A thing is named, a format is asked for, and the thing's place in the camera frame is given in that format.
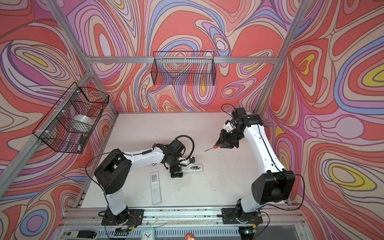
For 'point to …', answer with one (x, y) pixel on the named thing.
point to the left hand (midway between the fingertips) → (182, 166)
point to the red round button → (189, 236)
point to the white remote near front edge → (155, 188)
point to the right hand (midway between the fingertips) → (219, 148)
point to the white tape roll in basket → (82, 123)
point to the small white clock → (148, 233)
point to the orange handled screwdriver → (214, 146)
